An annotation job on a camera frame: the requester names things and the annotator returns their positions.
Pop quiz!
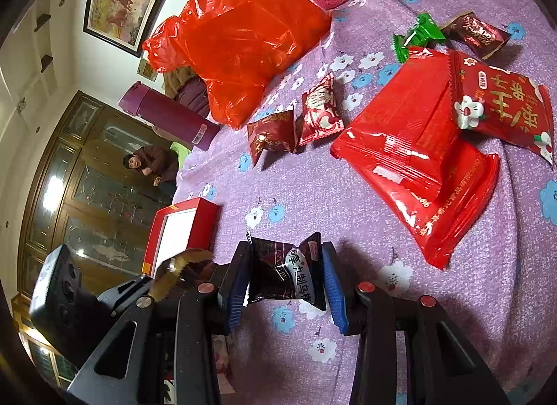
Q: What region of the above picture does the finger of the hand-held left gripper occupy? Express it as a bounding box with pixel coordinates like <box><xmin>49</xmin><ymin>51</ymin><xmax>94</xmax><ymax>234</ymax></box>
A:
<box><xmin>96</xmin><ymin>274</ymin><xmax>154</xmax><ymax>314</ymax></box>

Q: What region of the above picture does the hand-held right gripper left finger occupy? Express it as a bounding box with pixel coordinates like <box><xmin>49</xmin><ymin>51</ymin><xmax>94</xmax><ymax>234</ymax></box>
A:
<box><xmin>70</xmin><ymin>242</ymin><xmax>254</xmax><ymax>405</ymax></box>

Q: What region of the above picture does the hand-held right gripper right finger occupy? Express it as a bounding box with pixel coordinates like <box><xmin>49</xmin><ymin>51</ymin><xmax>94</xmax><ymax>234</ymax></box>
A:
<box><xmin>321</xmin><ymin>243</ymin><xmax>510</xmax><ymax>405</ymax></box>

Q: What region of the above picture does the dark brown snack packet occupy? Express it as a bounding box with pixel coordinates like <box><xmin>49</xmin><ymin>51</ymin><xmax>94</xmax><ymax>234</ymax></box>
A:
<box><xmin>246</xmin><ymin>233</ymin><xmax>328</xmax><ymax>312</ymax></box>

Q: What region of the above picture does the golden brown snack packet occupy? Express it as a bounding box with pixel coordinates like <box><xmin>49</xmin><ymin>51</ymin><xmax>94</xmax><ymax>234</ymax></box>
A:
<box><xmin>154</xmin><ymin>248</ymin><xmax>215</xmax><ymax>301</ymax></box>

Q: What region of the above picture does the red box with white inside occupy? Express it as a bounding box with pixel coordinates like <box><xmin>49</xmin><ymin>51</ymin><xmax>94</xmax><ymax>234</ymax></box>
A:
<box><xmin>143</xmin><ymin>197</ymin><xmax>220</xmax><ymax>279</ymax></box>

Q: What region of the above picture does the large red snack packet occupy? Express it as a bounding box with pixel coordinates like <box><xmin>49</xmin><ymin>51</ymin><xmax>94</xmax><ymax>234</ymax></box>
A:
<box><xmin>335</xmin><ymin>46</ymin><xmax>462</xmax><ymax>203</ymax></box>
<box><xmin>330</xmin><ymin>126</ymin><xmax>500</xmax><ymax>270</ymax></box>

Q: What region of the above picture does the small red heart snack packet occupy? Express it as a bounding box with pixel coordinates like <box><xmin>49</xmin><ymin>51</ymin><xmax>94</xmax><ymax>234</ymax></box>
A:
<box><xmin>297</xmin><ymin>72</ymin><xmax>345</xmax><ymax>147</ymax></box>

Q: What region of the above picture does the red floral snack packet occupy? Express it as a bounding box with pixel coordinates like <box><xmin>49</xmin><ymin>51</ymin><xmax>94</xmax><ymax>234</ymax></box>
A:
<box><xmin>448</xmin><ymin>50</ymin><xmax>557</xmax><ymax>166</ymax></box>

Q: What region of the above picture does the green snack packet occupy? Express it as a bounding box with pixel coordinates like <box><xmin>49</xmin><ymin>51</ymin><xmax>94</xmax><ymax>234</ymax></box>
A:
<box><xmin>393</xmin><ymin>13</ymin><xmax>448</xmax><ymax>64</ymax></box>

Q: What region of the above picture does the dark wooden cabinet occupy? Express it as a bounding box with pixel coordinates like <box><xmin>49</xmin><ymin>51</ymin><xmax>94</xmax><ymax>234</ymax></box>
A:
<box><xmin>13</xmin><ymin>91</ymin><xmax>175</xmax><ymax>388</ymax></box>

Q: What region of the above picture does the purple floral cloth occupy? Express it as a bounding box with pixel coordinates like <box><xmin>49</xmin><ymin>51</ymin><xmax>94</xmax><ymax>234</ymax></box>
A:
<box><xmin>172</xmin><ymin>0</ymin><xmax>557</xmax><ymax>405</ymax></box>

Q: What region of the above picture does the dark red gold-print snack packet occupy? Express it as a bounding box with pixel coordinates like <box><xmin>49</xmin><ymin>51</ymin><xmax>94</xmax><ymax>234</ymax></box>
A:
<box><xmin>246</xmin><ymin>109</ymin><xmax>297</xmax><ymax>166</ymax></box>

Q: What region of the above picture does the purple thermos bottle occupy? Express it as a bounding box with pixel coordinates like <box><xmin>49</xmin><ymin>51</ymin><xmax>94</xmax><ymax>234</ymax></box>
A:
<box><xmin>118</xmin><ymin>81</ymin><xmax>221</xmax><ymax>152</ymax></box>

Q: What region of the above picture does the dark coat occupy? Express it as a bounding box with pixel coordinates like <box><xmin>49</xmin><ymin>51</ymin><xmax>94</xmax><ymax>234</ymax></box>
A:
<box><xmin>163</xmin><ymin>66</ymin><xmax>212</xmax><ymax>118</ymax></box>

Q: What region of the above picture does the red plastic bag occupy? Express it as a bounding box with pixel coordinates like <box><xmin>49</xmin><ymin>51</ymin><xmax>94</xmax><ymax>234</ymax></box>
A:
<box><xmin>142</xmin><ymin>0</ymin><xmax>334</xmax><ymax>131</ymax></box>

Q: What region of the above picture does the dark maroon snack packet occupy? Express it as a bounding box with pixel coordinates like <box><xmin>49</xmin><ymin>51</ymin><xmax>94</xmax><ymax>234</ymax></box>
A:
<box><xmin>440</xmin><ymin>10</ymin><xmax>512</xmax><ymax>61</ymax></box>

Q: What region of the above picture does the small wall plaque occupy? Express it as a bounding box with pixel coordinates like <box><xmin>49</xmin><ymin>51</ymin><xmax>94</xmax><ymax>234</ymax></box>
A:
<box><xmin>137</xmin><ymin>59</ymin><xmax>158</xmax><ymax>81</ymax></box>

